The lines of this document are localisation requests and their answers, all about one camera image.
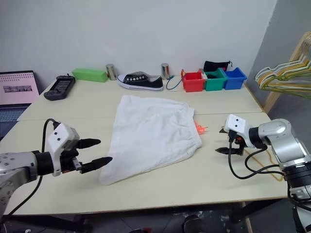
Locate black and white sneaker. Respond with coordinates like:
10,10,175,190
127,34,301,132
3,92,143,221
117,71,165,92

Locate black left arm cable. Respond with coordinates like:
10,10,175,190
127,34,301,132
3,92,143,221
0,118,61,219

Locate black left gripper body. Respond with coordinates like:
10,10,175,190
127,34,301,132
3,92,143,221
59,146,83,174

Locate red plastic bin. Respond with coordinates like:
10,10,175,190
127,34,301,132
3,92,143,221
180,68,205,93

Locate blue cable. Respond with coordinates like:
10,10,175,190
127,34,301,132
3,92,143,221
166,75,184,91

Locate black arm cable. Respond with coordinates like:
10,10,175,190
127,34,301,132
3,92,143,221
227,135,285,181
0,118,61,219

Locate white cloth garment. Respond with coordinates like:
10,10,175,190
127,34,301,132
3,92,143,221
99,95,203,186

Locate hangers on wooden rack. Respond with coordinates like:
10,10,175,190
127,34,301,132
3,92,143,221
263,31,311,115

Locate silver metal can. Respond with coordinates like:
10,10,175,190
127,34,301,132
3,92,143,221
105,63,118,81
160,63,171,81

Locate black handheld controller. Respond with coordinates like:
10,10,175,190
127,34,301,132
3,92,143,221
43,74,77,101

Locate wooden table leg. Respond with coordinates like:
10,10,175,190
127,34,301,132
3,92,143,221
242,201,254,233

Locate green plastic bin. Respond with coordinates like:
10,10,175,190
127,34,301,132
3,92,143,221
202,67,228,92

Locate yellow wire hanger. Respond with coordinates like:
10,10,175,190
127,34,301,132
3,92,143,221
242,148,284,182

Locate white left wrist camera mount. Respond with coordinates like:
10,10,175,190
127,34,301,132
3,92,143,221
46,123,81,177

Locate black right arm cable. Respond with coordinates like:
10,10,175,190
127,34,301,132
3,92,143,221
227,135,285,181

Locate dark rounded shape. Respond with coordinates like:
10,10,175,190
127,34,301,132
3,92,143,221
183,214,203,233

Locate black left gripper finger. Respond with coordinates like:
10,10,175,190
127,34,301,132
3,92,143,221
76,138,102,150
80,156,113,174

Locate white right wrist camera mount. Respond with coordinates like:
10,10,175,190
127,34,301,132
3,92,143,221
224,114,255,149

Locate green rectangular box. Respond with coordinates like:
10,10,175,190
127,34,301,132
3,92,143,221
71,68,109,83

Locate black drawstring pouch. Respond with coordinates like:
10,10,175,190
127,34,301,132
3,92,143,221
203,60,234,72

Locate open laptop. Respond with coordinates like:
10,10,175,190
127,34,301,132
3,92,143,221
0,70,41,142

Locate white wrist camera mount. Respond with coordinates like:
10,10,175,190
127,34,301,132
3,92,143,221
224,114,255,149
46,123,81,177

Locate blue plastic bin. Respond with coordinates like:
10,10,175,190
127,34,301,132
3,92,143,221
222,66,248,91

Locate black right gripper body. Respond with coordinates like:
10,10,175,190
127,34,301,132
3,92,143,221
227,130,245,156

